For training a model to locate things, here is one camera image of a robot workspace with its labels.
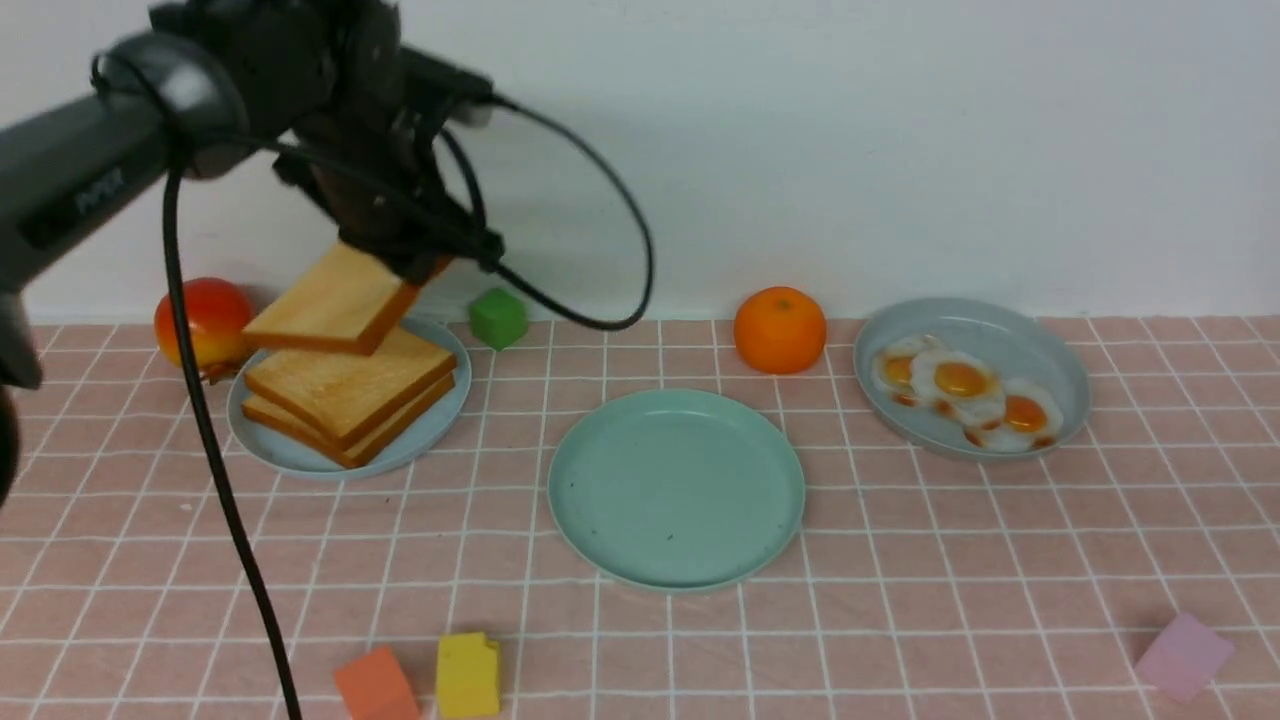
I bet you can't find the pink cube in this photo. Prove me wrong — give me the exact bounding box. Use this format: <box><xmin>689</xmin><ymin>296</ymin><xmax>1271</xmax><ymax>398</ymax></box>
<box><xmin>1135</xmin><ymin>612</ymin><xmax>1235</xmax><ymax>705</ymax></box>

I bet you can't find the light blue bread plate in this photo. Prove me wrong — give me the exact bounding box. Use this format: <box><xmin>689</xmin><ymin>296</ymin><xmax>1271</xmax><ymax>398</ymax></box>
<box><xmin>227</xmin><ymin>318</ymin><xmax>472</xmax><ymax>480</ymax></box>

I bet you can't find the grey blue egg plate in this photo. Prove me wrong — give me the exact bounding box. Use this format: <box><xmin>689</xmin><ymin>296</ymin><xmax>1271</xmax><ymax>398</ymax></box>
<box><xmin>852</xmin><ymin>297</ymin><xmax>1093</xmax><ymax>462</ymax></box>

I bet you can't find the red yellow pomegranate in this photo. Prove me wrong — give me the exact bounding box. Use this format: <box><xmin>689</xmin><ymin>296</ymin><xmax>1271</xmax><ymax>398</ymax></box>
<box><xmin>184</xmin><ymin>277</ymin><xmax>255</xmax><ymax>384</ymax></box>

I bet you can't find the orange fruit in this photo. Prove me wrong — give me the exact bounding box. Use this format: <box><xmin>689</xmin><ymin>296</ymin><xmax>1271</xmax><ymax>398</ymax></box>
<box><xmin>732</xmin><ymin>286</ymin><xmax>828</xmax><ymax>375</ymax></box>

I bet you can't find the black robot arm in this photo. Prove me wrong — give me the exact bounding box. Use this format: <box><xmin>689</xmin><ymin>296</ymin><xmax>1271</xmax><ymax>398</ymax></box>
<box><xmin>1</xmin><ymin>1</ymin><xmax>506</xmax><ymax>491</ymax></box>

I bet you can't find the orange cube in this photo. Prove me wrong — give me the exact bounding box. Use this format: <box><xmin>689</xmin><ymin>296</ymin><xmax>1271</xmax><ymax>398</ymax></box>
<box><xmin>333</xmin><ymin>646</ymin><xmax>421</xmax><ymax>720</ymax></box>

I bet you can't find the teal center plate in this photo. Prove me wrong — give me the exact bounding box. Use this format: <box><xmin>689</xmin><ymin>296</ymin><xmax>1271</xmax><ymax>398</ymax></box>
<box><xmin>547</xmin><ymin>389</ymin><xmax>806</xmax><ymax>594</ymax></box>

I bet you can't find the black cable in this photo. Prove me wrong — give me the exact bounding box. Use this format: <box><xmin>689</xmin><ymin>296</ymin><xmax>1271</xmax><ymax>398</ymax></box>
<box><xmin>90</xmin><ymin>50</ymin><xmax>657</xmax><ymax>720</ymax></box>

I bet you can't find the fried egg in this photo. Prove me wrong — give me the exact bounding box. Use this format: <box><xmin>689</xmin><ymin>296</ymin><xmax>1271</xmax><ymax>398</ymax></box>
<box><xmin>872</xmin><ymin>334</ymin><xmax>945</xmax><ymax>407</ymax></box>
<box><xmin>910</xmin><ymin>348</ymin><xmax>1006</xmax><ymax>429</ymax></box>
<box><xmin>964</xmin><ymin>378</ymin><xmax>1064</xmax><ymax>454</ymax></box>

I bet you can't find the yellow block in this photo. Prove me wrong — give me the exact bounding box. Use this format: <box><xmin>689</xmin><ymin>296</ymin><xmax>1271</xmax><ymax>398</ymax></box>
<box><xmin>435</xmin><ymin>632</ymin><xmax>502</xmax><ymax>719</ymax></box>

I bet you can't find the green cube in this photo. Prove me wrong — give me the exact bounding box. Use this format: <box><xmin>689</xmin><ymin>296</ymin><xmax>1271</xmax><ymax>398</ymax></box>
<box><xmin>468</xmin><ymin>287</ymin><xmax>530</xmax><ymax>351</ymax></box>

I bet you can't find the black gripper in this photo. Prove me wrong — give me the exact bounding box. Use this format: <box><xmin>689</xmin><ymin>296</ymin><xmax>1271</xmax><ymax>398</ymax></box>
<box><xmin>273</xmin><ymin>1</ymin><xmax>506</xmax><ymax>286</ymax></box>

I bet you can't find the pink checkered tablecloth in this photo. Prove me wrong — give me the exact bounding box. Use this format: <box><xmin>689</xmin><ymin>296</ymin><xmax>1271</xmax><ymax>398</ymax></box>
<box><xmin>1</xmin><ymin>316</ymin><xmax>1279</xmax><ymax>719</ymax></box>

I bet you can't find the toast slice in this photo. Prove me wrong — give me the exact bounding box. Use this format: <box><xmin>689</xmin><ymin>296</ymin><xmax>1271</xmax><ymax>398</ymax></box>
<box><xmin>241</xmin><ymin>374</ymin><xmax>454</xmax><ymax>469</ymax></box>
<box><xmin>242</xmin><ymin>243</ymin><xmax>438</xmax><ymax>356</ymax></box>
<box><xmin>244</xmin><ymin>331</ymin><xmax>458</xmax><ymax>447</ymax></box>

